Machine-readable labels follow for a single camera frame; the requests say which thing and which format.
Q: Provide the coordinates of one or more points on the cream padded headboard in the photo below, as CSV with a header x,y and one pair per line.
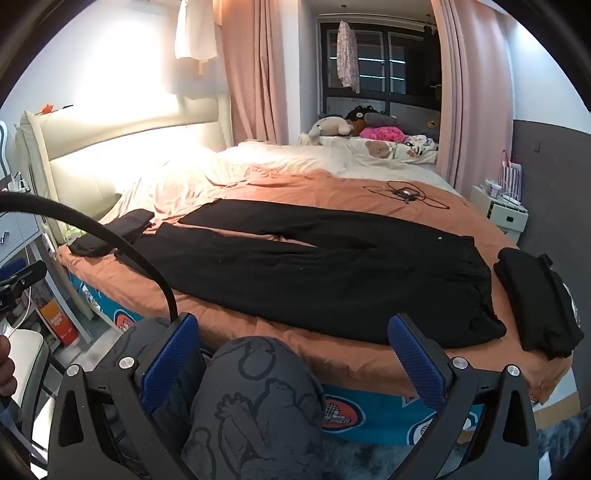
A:
x,y
78,175

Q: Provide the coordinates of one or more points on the black pants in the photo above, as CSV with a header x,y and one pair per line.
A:
x,y
323,272

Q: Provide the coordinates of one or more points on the black plush toy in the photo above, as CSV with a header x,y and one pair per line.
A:
x,y
356,115

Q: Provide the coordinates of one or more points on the white nightstand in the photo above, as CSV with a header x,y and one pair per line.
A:
x,y
503,219

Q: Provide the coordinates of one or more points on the person's leg grey patterned trousers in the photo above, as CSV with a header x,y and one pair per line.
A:
x,y
258,406

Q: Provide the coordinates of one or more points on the person's left hand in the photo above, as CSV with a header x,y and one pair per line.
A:
x,y
5,364

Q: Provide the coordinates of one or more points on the bear print pillow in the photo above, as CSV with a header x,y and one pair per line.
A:
x,y
383,150

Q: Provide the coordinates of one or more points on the grey cushion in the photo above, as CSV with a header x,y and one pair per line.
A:
x,y
381,119

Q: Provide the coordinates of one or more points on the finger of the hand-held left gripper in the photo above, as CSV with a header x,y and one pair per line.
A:
x,y
27,274

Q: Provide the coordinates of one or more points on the pink fluffy cloth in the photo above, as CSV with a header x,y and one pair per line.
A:
x,y
383,134

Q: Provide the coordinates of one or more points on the beige plush toy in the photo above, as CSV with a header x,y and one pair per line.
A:
x,y
330,127

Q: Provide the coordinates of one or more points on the striped gift bag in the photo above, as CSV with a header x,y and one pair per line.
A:
x,y
511,177

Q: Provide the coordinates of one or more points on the folded black garment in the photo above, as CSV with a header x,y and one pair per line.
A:
x,y
115,230
535,300

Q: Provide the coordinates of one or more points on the white quilt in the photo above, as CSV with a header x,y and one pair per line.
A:
x,y
277,157

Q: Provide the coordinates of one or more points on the bed with orange duvet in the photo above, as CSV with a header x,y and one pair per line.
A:
x,y
277,333

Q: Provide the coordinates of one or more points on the orange packet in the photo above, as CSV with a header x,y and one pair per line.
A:
x,y
57,323

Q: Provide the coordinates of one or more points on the grey blue rug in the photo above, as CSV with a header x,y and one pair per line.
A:
x,y
369,461

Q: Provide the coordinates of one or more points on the pink curtain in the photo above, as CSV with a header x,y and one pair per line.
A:
x,y
461,92
258,69

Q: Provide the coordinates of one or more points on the white chair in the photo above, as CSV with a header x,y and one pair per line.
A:
x,y
27,350

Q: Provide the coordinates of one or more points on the grey drawer cabinet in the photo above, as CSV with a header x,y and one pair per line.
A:
x,y
18,230

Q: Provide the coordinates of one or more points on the floral hanging garment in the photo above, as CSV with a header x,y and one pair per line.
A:
x,y
347,55

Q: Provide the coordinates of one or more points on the white hanging garment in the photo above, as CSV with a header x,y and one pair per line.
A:
x,y
194,32

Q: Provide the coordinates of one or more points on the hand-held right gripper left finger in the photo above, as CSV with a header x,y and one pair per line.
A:
x,y
168,364

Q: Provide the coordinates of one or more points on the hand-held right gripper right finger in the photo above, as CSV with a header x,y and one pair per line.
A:
x,y
415,364

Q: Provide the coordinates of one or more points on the dark window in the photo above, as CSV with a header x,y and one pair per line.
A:
x,y
397,60

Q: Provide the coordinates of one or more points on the small black device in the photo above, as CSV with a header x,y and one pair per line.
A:
x,y
405,194

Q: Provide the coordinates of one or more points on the teal printed bed sheet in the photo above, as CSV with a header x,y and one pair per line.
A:
x,y
383,415

